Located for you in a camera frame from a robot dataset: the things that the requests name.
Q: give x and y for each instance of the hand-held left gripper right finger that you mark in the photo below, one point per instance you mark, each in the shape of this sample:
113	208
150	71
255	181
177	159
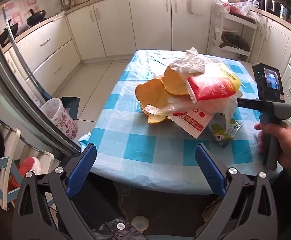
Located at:
209	170

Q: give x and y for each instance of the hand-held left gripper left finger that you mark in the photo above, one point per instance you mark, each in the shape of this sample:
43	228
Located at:
84	167

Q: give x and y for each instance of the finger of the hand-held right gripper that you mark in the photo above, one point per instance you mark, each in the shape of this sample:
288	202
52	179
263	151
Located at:
249	104

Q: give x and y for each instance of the white paper bag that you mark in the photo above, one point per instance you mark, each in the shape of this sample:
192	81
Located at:
190	63

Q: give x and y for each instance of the person's right hand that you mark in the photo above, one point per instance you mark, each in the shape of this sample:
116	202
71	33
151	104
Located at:
290	147

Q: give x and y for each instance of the red and white snack wrapper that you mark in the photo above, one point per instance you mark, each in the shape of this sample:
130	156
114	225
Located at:
220	106

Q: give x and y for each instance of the person's dark trousers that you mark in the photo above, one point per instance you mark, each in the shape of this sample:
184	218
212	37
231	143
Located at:
105	200

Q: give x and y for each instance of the green packet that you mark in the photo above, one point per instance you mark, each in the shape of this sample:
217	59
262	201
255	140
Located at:
223	133

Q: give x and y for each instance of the red yellow snack packet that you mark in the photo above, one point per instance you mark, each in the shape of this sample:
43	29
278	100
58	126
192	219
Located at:
210	87

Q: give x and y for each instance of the floral plastic cup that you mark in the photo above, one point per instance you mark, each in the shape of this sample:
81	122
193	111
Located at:
60	122

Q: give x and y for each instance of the blue checkered tablecloth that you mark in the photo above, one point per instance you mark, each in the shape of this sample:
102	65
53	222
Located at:
135	150

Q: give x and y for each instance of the black pan with lid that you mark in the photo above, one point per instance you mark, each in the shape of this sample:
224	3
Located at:
235	42

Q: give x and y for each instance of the dark dustpan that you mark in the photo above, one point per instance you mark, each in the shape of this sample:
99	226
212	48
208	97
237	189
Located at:
71	105

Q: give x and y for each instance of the white rack cart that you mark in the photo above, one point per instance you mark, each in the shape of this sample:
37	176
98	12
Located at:
246	23

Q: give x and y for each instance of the small white wrapper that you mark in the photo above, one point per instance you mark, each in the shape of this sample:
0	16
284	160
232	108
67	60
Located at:
152	109

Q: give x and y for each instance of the blue broom pole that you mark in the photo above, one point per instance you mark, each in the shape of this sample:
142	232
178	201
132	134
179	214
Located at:
44	92

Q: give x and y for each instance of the clear bag with red contents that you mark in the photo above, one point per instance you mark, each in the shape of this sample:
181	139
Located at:
243	8

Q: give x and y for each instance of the white red plastic bag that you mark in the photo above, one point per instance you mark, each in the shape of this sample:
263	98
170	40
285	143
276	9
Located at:
224	5

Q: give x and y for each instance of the white hanging bag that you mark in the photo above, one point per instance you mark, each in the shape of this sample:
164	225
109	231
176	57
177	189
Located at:
198	7

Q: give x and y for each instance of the white kitchen cabinets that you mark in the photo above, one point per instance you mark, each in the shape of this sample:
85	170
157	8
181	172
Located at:
115	22

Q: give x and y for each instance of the black frying pan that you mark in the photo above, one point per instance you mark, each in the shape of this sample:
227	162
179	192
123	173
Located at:
10	31

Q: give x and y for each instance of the black wok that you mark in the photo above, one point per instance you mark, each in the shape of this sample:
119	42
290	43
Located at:
36	18

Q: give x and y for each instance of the white frame chair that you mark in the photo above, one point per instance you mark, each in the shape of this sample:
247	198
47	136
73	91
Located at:
11	155

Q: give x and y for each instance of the pink patterned wall sticker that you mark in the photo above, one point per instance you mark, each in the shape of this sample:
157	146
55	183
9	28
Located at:
18	11

